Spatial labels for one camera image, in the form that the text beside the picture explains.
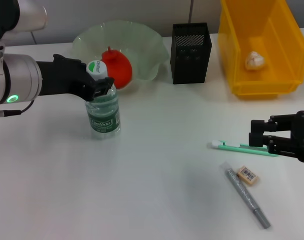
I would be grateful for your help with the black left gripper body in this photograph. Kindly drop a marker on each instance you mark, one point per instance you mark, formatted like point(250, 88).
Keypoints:
point(64, 77)

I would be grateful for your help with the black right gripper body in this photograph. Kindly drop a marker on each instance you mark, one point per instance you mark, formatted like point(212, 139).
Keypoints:
point(302, 137)

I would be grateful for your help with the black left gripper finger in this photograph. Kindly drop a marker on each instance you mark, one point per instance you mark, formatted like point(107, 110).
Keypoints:
point(103, 86)

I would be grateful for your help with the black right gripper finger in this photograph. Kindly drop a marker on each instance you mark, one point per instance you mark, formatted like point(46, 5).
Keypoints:
point(271, 125)
point(279, 146)

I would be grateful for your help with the red pomegranate toy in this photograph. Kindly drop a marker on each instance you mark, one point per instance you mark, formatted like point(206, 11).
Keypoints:
point(120, 67)

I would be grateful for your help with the clear green-label water bottle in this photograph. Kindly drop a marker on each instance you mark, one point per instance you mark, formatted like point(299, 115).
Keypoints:
point(104, 122)

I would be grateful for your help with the green utility knife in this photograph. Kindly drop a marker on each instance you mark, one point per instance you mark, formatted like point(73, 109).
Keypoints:
point(231, 148)

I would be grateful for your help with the white paper ball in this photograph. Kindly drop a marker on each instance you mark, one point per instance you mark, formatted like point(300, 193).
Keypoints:
point(254, 60)

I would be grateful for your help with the beige eraser with barcode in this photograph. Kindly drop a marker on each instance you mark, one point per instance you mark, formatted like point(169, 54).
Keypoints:
point(246, 175)

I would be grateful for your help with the green glass fruit bowl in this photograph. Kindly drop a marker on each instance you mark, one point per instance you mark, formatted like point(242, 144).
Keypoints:
point(146, 50)

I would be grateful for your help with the grey pen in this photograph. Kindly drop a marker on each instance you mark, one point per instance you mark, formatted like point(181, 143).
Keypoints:
point(244, 192)

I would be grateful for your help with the black mesh pen holder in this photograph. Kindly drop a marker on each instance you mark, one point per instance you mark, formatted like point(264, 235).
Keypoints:
point(189, 67)

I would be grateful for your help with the yellow plastic bin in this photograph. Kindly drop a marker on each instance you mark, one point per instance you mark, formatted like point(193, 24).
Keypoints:
point(286, 37)

